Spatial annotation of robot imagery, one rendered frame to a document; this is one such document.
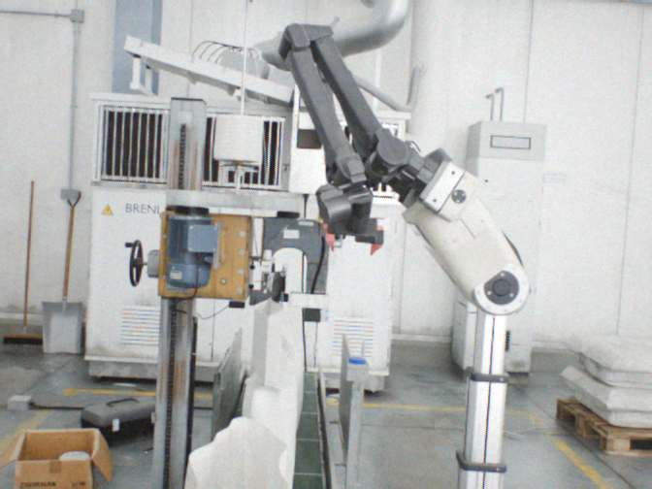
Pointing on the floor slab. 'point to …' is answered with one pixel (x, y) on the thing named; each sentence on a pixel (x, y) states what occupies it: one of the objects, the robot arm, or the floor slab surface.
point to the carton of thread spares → (58, 477)
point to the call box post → (352, 436)
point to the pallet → (611, 440)
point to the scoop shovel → (63, 311)
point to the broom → (25, 299)
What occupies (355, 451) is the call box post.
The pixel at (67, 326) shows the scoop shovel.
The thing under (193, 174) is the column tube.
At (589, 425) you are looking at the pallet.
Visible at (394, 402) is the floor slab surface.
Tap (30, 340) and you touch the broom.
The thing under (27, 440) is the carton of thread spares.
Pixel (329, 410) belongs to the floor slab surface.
